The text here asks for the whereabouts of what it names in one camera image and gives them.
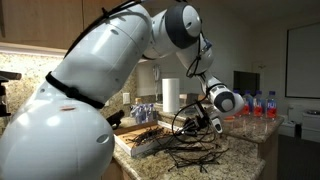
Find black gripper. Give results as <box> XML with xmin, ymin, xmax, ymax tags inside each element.
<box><xmin>179</xmin><ymin>113</ymin><xmax>212</xmax><ymax>136</ymax></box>

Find Fiji water bottle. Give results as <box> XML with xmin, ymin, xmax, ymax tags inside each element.
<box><xmin>265</xmin><ymin>90</ymin><xmax>278</xmax><ymax>120</ymax></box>
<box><xmin>243</xmin><ymin>89</ymin><xmax>254</xmax><ymax>117</ymax></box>
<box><xmin>253</xmin><ymin>90</ymin><xmax>265</xmax><ymax>118</ymax></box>

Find pack of small water bottles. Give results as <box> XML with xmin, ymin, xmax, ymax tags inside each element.
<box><xmin>129</xmin><ymin>103</ymin><xmax>158</xmax><ymax>125</ymax></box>

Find white low cabinet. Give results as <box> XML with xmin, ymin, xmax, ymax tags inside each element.
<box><xmin>278</xmin><ymin>104</ymin><xmax>320</xmax><ymax>144</ymax></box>

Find white wall board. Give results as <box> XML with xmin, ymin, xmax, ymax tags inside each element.
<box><xmin>285</xmin><ymin>22</ymin><xmax>320</xmax><ymax>100</ymax></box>

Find black and white wrist camera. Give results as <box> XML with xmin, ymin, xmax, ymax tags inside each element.
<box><xmin>194</xmin><ymin>101</ymin><xmax>224</xmax><ymax>135</ymax></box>

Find white rectangular tray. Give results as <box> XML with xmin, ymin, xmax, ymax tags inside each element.
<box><xmin>113</xmin><ymin>120</ymin><xmax>183</xmax><ymax>158</ymax></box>

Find dark wall screen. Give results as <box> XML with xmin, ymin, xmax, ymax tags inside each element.
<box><xmin>233</xmin><ymin>70</ymin><xmax>261</xmax><ymax>98</ymax></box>

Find wooden wall cabinet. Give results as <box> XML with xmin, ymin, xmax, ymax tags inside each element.
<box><xmin>0</xmin><ymin>0</ymin><xmax>154</xmax><ymax>65</ymax></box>

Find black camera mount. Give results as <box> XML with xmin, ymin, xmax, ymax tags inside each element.
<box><xmin>0</xmin><ymin>70</ymin><xmax>23</xmax><ymax>118</ymax></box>

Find black cable tie heap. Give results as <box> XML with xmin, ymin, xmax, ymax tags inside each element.
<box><xmin>149</xmin><ymin>134</ymin><xmax>231</xmax><ymax>173</ymax></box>
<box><xmin>127</xmin><ymin>125</ymin><xmax>173</xmax><ymax>148</ymax></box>

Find white outlet plate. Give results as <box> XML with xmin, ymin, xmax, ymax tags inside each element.
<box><xmin>122</xmin><ymin>92</ymin><xmax>131</xmax><ymax>105</ymax></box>

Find white paper towel roll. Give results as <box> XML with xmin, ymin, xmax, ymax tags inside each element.
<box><xmin>162</xmin><ymin>78</ymin><xmax>181</xmax><ymax>113</ymax></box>

